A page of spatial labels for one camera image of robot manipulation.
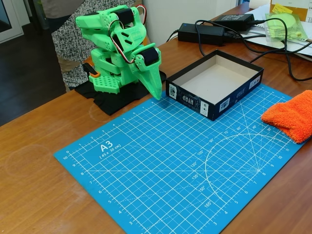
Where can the yellow sticky note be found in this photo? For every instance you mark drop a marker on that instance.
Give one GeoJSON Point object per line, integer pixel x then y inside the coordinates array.
{"type": "Point", "coordinates": [282, 8]}

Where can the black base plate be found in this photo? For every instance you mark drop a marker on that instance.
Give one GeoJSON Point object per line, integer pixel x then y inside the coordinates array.
{"type": "Point", "coordinates": [109, 103]}

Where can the green gripper black servo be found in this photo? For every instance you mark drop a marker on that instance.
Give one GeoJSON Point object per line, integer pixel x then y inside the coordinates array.
{"type": "Point", "coordinates": [149, 71]}

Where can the plastic bag green parts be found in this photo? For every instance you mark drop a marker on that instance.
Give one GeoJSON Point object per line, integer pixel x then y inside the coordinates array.
{"type": "Point", "coordinates": [282, 31]}

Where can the blue A3 cutting mat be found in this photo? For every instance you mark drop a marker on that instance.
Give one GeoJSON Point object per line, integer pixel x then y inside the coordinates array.
{"type": "Point", "coordinates": [156, 165]}

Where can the black power adapter labelled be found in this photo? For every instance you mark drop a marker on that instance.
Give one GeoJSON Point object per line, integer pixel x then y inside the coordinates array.
{"type": "Point", "coordinates": [234, 19]}

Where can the person in speckled dress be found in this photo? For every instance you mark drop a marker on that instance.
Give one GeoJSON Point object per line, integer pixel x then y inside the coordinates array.
{"type": "Point", "coordinates": [70, 44]}

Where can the green 3D-printed robot arm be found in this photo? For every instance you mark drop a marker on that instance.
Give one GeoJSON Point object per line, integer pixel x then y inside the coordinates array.
{"type": "Point", "coordinates": [107, 80]}

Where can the brown cardboard box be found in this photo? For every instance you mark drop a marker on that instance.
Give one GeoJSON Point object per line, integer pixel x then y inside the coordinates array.
{"type": "Point", "coordinates": [302, 12]}

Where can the black power adapter blue light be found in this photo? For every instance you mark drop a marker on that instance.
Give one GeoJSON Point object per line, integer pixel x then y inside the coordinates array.
{"type": "Point", "coordinates": [200, 33]}

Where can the orange black table clamp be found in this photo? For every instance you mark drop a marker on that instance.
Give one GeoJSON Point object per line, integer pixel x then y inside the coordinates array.
{"type": "Point", "coordinates": [92, 71]}

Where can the white framed glass door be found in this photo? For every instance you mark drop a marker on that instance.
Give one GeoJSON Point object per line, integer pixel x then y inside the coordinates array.
{"type": "Point", "coordinates": [17, 29]}

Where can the orange fluffy cloth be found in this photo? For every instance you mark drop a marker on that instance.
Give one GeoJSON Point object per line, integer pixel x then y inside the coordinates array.
{"type": "Point", "coordinates": [290, 117]}

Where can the dark blue cardboard box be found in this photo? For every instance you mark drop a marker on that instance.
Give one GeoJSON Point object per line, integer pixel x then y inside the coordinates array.
{"type": "Point", "coordinates": [195, 98]}

